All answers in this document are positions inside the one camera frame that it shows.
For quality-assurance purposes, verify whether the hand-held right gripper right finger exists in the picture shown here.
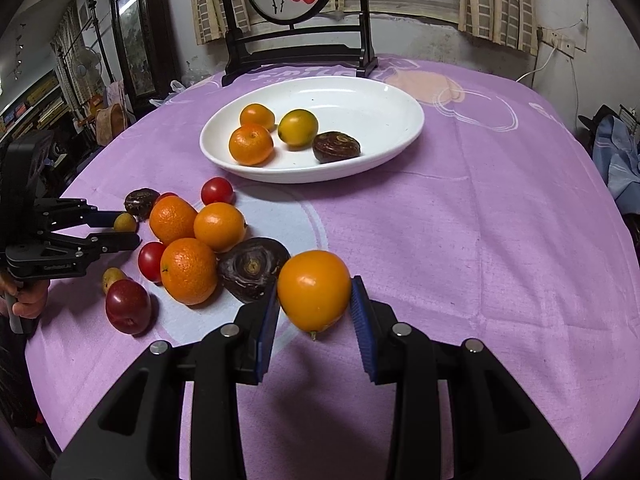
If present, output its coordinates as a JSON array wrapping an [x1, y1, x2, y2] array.
[[350, 275, 581, 480]]

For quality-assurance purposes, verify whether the person's left hand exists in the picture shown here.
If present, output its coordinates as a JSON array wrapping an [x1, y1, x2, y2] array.
[[0, 270, 51, 319]]

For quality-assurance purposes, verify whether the yellow-green citrus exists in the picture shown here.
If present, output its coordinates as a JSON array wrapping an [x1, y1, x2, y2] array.
[[277, 109, 320, 148]]

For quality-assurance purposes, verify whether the white wall socket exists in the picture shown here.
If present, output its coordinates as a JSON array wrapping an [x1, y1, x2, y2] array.
[[540, 27, 576, 58]]

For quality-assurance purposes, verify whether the tan fabric bag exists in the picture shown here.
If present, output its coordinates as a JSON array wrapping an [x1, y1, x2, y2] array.
[[95, 105, 128, 146]]

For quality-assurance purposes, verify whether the small orange mandarin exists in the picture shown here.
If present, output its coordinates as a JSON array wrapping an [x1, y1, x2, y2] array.
[[239, 103, 276, 132]]

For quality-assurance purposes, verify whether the dark red plum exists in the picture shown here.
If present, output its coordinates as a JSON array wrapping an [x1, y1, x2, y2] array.
[[104, 279, 153, 336]]

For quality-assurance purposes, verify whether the white standing fan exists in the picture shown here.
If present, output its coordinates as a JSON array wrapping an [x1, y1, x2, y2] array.
[[70, 46, 103, 83]]

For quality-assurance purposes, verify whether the large dark water chestnut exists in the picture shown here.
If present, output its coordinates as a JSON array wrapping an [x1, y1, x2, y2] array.
[[216, 237, 292, 304]]

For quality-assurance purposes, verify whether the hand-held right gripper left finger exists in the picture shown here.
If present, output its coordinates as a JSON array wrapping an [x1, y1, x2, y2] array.
[[51, 287, 282, 480]]

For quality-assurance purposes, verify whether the white plastic bag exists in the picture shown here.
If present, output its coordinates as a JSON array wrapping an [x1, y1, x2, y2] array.
[[150, 79, 188, 108]]

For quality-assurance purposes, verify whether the black bag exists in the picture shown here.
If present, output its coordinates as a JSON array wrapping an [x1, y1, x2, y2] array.
[[577, 105, 621, 133]]

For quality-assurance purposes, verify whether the dark wooden framed panel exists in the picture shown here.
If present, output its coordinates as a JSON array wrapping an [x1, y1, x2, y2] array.
[[107, 0, 181, 113]]

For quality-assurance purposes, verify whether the black tripod pole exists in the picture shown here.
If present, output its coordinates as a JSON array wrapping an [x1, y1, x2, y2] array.
[[85, 0, 116, 86]]

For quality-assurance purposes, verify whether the white oval plate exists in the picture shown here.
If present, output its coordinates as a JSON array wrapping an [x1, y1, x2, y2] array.
[[199, 77, 426, 184]]

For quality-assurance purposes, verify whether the round painted table screen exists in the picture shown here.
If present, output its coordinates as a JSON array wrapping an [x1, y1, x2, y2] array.
[[214, 0, 380, 87]]

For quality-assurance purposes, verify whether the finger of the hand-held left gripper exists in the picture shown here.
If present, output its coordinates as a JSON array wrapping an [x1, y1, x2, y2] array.
[[35, 197, 119, 234], [47, 231, 143, 267]]

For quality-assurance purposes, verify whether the white cable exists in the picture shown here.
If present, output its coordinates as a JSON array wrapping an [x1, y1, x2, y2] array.
[[515, 45, 558, 83]]

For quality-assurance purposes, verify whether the smooth orange citrus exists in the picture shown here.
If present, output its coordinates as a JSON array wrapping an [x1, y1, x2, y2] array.
[[276, 249, 352, 342]]

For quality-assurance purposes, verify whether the clear plastic bag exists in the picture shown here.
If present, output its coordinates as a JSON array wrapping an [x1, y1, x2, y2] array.
[[181, 62, 221, 88]]

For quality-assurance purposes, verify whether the bookshelf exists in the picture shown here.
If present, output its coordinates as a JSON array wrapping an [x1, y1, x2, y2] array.
[[0, 70, 68, 136]]

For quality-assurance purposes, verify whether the purple printed tablecloth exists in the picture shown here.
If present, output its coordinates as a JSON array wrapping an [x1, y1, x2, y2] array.
[[25, 55, 633, 480]]

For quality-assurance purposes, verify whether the metal wire rack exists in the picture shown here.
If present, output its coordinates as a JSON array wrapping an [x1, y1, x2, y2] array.
[[619, 104, 640, 136]]

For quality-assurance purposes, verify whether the blue clothing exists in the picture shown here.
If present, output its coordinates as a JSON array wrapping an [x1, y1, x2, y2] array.
[[590, 112, 640, 211]]

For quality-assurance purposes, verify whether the pink cloth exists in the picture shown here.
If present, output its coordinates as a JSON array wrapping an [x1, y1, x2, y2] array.
[[105, 80, 126, 111]]

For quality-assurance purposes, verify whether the pale floral curtain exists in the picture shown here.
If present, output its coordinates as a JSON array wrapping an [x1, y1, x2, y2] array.
[[50, 0, 83, 111]]

